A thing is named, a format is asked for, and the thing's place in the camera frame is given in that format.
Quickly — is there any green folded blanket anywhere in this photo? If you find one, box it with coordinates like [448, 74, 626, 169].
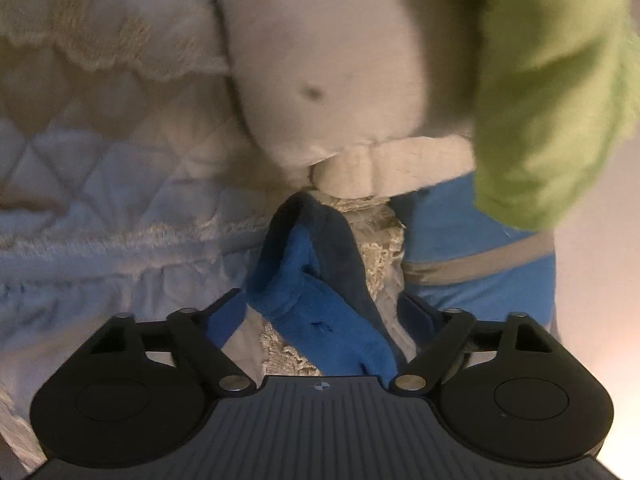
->
[474, 0, 639, 231]

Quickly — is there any lace trimmed pillow cover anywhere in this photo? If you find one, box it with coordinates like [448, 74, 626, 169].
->
[257, 186, 417, 378]

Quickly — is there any blue fleece jacket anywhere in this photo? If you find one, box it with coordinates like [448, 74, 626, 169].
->
[245, 192, 409, 378]

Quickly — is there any left blue striped pillow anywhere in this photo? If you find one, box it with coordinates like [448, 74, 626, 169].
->
[390, 174, 556, 327]

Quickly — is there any beige folded comforter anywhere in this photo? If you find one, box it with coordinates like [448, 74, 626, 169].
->
[0, 0, 482, 466]

